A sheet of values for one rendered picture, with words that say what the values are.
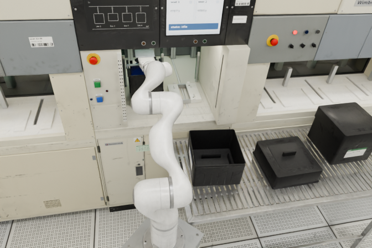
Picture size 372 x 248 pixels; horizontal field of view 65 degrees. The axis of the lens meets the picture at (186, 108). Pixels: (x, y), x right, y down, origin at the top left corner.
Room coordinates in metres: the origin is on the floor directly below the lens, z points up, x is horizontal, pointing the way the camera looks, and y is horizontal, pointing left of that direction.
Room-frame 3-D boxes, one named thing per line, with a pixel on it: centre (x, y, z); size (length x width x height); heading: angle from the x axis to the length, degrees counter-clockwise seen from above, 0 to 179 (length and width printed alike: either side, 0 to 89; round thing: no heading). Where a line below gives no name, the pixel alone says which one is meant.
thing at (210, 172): (1.17, -0.18, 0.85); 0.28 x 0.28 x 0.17; 9
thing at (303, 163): (1.22, -0.62, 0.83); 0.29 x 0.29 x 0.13; 15
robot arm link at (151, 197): (0.70, 0.09, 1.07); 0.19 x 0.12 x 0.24; 101
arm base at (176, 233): (0.70, 0.06, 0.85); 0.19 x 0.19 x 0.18
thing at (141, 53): (1.67, 0.29, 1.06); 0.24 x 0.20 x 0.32; 104
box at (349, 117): (1.42, -1.01, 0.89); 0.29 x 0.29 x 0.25; 15
